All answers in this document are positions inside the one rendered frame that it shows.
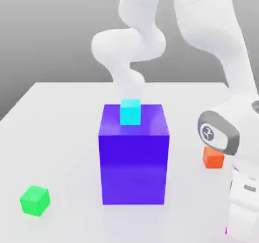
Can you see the large blue box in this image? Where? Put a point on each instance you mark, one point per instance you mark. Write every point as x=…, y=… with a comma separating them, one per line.
x=133, y=166

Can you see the small orange cube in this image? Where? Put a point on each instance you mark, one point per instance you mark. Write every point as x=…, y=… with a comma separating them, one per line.
x=213, y=160

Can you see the small cyan cube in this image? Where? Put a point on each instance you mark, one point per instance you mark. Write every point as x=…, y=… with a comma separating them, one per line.
x=130, y=113

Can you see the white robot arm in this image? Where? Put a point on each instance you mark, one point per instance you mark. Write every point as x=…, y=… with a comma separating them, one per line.
x=210, y=24

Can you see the small green cube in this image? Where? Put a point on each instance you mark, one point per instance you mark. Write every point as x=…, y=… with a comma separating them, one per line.
x=34, y=201

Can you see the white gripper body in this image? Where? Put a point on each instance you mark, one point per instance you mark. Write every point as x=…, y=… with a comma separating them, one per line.
x=242, y=218

